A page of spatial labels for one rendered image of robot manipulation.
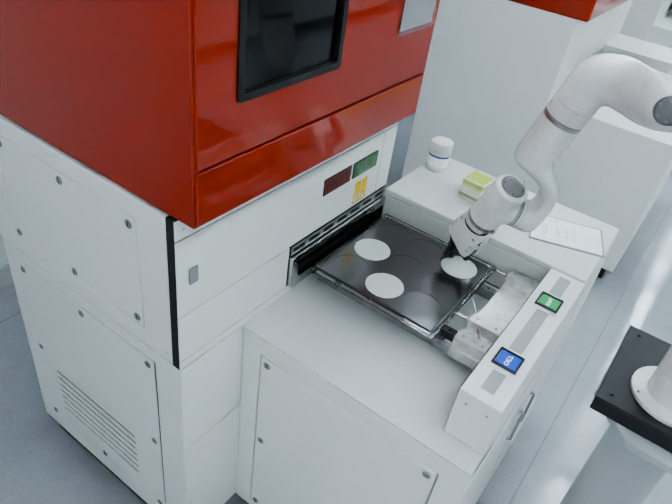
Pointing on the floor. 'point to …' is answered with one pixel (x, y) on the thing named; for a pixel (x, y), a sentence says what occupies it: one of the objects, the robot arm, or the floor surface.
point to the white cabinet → (349, 440)
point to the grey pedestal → (619, 468)
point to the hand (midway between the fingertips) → (450, 251)
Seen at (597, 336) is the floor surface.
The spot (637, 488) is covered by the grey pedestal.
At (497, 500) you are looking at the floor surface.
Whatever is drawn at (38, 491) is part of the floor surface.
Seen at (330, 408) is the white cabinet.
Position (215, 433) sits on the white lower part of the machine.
